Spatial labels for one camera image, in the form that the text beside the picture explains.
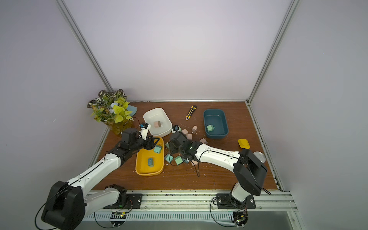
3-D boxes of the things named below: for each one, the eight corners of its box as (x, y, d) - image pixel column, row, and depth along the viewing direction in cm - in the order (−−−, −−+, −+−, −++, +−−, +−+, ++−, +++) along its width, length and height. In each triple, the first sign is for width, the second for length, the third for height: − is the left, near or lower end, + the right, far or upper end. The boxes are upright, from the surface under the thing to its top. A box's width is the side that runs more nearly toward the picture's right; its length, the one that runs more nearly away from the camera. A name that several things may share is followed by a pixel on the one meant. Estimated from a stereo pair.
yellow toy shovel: (239, 148, 95) (240, 147, 93) (237, 140, 99) (238, 138, 97) (249, 148, 95) (250, 147, 93) (246, 140, 99) (247, 138, 97)
